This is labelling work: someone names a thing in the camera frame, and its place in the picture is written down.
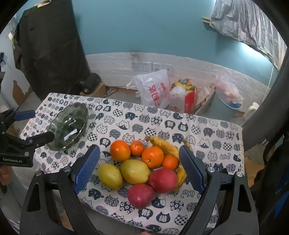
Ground white plastic object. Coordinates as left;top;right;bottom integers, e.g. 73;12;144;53
248;102;260;114

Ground person's left hand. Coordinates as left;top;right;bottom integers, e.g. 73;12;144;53
0;167;13;192

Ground green patterned glass bowl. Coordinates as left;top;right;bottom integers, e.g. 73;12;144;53
46;102;89;151

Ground dark hanging cloth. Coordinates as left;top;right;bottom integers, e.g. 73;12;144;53
12;0;91;101

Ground grey-blue bin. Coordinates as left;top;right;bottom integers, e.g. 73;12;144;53
209;89;243;118

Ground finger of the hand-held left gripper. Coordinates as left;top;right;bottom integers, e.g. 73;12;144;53
0;109;36;129
24;132;55;149

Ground large orange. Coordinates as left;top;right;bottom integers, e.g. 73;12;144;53
141;146;164;169
110;140;131;163

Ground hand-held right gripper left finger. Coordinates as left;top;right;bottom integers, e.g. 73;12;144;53
19;145;101;235

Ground white plastic bag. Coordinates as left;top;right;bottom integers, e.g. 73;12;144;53
126;69;171;109

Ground red apple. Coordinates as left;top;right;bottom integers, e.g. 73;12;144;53
128;184;155;209
148;168;178;193

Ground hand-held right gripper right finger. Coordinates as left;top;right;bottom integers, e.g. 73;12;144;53
178;145;260;235

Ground yellow-green apple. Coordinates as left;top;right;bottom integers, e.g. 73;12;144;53
98;164;123;190
120;159;151;184

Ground red white carton box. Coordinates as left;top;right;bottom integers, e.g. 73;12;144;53
169;78;198;114

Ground grey door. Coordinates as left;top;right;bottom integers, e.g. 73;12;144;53
0;20;34;106

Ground brown cardboard box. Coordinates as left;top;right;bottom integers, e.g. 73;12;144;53
88;82;106;97

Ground dark grey chair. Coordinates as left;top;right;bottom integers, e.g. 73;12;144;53
243;47;289;159

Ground small orange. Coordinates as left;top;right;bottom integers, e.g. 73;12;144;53
130;140;145;157
162;155;179;170

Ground grey foil curtain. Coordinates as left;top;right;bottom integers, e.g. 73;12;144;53
210;0;288;69

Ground flattened cardboard pieces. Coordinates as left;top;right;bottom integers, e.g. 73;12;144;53
195;85;215;110

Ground yellow banana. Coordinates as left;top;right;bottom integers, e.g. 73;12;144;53
144;135;180;160
176;138;194;191

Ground cat-print tablecloth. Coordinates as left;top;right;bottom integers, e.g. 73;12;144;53
20;93;245;235

